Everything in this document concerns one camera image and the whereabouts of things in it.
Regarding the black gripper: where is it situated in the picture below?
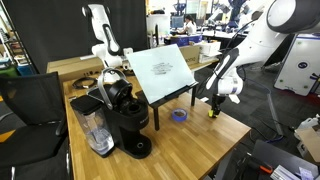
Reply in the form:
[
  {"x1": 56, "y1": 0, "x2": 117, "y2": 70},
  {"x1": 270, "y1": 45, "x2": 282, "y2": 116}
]
[{"x1": 209, "y1": 94, "x2": 224, "y2": 117}]

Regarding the black whiteboard stand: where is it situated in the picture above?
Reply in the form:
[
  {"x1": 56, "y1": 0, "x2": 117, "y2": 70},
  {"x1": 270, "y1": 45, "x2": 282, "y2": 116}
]
[{"x1": 146, "y1": 81, "x2": 200, "y2": 132}]

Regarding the white whiteboard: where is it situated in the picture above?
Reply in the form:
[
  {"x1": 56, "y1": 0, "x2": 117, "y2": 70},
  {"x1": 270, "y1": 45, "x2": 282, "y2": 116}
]
[{"x1": 125, "y1": 43, "x2": 198, "y2": 105}]

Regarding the blue tape roll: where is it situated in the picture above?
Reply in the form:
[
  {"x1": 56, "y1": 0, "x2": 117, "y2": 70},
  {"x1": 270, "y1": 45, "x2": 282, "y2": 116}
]
[{"x1": 171, "y1": 108, "x2": 189, "y2": 123}]

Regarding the cardboard box with black print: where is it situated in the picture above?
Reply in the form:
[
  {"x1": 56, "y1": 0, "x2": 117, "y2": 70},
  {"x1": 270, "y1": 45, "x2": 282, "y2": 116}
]
[{"x1": 179, "y1": 44, "x2": 202, "y2": 67}]

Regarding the white cardboard box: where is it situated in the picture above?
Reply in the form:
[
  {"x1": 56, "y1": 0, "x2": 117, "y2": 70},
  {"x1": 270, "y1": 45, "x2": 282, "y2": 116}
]
[{"x1": 199, "y1": 40, "x2": 222, "y2": 56}]

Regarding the blue cardboard box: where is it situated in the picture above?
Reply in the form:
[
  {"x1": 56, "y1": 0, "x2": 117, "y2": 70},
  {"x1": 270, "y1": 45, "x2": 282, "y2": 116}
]
[{"x1": 164, "y1": 34, "x2": 203, "y2": 47}]

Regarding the white panel blue logo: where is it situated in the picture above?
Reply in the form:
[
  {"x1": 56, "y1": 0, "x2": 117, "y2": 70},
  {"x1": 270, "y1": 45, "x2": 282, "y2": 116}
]
[{"x1": 273, "y1": 33, "x2": 320, "y2": 98}]

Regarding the seated person white shirt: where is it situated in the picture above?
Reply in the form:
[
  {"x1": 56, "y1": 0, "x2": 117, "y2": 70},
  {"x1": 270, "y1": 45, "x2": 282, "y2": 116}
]
[{"x1": 178, "y1": 13, "x2": 198, "y2": 36}]

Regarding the black coffee machine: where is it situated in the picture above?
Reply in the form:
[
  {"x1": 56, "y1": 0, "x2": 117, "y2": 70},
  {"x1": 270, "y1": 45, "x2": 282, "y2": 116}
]
[{"x1": 69, "y1": 67, "x2": 153, "y2": 160}]

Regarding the white plastic jug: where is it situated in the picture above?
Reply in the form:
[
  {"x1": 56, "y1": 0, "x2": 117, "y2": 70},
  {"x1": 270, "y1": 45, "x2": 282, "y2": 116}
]
[{"x1": 294, "y1": 114, "x2": 320, "y2": 141}]

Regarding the computer monitor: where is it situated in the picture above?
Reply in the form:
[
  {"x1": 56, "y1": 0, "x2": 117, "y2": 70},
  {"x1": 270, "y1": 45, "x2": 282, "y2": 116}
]
[{"x1": 170, "y1": 15, "x2": 185, "y2": 30}]

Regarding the open brown cardboard box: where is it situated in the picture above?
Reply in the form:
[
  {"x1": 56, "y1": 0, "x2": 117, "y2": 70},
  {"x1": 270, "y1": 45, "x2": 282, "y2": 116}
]
[{"x1": 296, "y1": 128, "x2": 320, "y2": 164}]

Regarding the long flat cardboard box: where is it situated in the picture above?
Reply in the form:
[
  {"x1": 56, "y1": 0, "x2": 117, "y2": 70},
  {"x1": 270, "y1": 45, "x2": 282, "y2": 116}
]
[{"x1": 46, "y1": 54, "x2": 108, "y2": 83}]

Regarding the black curtain backdrop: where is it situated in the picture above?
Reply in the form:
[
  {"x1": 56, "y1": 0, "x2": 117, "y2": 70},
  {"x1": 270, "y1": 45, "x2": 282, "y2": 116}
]
[{"x1": 2, "y1": 0, "x2": 150, "y2": 75}]

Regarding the black mesh office chair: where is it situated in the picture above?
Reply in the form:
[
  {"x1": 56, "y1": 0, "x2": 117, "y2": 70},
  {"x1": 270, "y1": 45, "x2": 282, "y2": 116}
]
[{"x1": 0, "y1": 71, "x2": 74, "y2": 180}]

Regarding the blue plastic bin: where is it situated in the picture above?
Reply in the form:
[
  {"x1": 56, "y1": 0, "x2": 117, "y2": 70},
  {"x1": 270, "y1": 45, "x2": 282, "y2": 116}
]
[{"x1": 15, "y1": 63, "x2": 37, "y2": 76}]

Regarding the gray floor cable cover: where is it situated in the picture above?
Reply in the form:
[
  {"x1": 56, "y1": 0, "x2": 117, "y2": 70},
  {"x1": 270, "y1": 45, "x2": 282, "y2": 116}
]
[{"x1": 265, "y1": 92, "x2": 285, "y2": 137}]

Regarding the orange handled tool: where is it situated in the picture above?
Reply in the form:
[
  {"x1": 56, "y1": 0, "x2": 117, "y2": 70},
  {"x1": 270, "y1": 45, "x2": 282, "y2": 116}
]
[{"x1": 244, "y1": 154, "x2": 274, "y2": 175}]

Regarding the black coiled cable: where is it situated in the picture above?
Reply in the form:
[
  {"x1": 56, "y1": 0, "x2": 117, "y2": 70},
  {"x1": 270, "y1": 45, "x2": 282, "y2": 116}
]
[{"x1": 71, "y1": 76, "x2": 99, "y2": 90}]

